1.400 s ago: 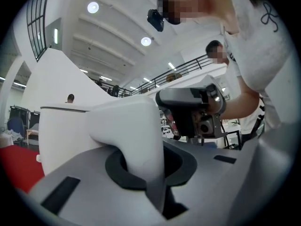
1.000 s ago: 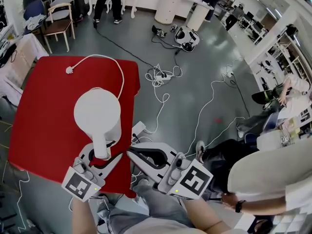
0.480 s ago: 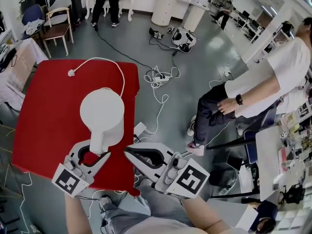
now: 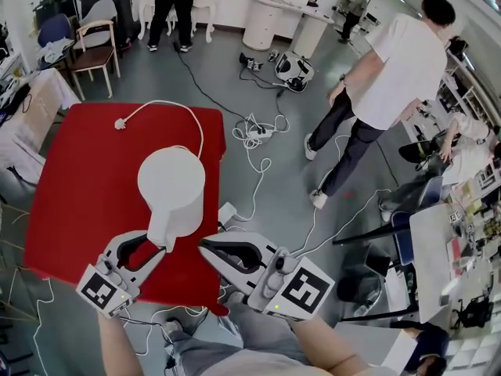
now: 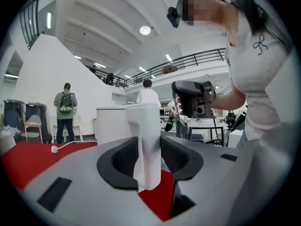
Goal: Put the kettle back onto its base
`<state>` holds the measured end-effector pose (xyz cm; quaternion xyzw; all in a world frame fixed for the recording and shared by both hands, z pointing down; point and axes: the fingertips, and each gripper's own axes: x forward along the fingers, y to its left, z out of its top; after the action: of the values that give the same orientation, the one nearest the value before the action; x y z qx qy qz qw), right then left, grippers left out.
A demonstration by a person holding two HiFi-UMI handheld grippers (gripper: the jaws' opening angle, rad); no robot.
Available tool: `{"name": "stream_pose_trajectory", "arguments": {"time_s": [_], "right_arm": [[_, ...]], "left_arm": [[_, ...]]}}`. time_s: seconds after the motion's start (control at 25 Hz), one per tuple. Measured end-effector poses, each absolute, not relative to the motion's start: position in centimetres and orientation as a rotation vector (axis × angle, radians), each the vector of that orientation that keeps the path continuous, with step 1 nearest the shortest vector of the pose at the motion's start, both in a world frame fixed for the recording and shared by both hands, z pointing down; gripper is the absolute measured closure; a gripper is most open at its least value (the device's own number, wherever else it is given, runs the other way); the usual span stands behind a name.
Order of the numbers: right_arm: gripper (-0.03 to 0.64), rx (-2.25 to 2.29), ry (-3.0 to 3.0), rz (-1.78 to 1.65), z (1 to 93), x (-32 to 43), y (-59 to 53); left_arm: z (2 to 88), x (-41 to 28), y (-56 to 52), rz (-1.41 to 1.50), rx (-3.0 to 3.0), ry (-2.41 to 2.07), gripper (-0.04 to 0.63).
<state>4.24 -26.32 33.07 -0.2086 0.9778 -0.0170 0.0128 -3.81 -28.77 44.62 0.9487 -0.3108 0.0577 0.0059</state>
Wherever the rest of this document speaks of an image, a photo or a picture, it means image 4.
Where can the white shelf unit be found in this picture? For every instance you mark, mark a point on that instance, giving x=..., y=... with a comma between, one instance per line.
x=469, y=92

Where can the table with white cloth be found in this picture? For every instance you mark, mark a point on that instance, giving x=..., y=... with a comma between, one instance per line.
x=39, y=104

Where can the person's right forearm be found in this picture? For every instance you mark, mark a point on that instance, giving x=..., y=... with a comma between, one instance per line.
x=329, y=347

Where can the person's right shoe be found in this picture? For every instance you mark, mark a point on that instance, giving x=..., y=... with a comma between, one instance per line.
x=236, y=298

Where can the person's left forearm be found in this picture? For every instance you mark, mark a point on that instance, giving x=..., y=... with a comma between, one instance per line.
x=117, y=347

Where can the white work table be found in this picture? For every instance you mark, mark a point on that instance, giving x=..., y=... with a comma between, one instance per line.
x=430, y=249

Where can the black office chair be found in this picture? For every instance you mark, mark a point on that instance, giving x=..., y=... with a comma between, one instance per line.
x=415, y=149
x=375, y=265

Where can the white electric kettle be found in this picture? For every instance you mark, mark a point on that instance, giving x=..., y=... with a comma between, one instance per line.
x=172, y=178

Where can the white cardboard box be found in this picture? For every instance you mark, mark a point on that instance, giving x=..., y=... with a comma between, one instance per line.
x=399, y=347

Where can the person's legs in grey trousers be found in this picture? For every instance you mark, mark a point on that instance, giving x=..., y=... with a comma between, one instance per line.
x=219, y=339

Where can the white helmet-shaped device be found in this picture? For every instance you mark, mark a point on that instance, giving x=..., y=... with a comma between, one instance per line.
x=287, y=67

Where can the red table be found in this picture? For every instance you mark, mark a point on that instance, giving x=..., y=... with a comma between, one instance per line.
x=78, y=171

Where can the person's shoe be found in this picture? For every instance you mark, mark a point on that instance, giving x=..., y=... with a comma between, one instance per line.
x=236, y=298
x=171, y=325

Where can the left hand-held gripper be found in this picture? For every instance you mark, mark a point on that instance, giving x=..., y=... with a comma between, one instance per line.
x=99, y=288

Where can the white power adapter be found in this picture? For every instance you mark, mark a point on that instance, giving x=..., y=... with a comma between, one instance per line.
x=228, y=214

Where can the white curved desk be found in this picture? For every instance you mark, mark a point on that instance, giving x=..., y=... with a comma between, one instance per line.
x=260, y=22

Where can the person's torso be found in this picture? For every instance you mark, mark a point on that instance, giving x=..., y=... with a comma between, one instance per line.
x=254, y=366

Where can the black and white controller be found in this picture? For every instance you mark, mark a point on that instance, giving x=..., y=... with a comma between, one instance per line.
x=254, y=66
x=273, y=55

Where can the wooden chair with grey cushion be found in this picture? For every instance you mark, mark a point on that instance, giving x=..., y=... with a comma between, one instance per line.
x=94, y=57

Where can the blue chair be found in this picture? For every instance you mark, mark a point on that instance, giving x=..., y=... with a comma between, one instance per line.
x=55, y=31

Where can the person's left shoe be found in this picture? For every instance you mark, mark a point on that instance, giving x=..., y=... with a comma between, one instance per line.
x=171, y=325

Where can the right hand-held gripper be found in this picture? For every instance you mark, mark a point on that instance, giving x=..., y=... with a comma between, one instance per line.
x=305, y=288

